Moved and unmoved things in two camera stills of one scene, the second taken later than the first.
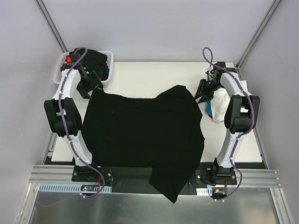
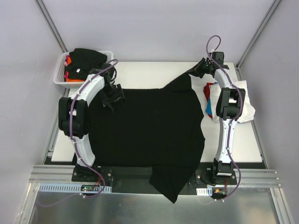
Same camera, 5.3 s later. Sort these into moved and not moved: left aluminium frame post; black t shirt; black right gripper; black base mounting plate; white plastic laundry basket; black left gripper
Moved: black left gripper; black right gripper
Not moved: left aluminium frame post; white plastic laundry basket; black base mounting plate; black t shirt
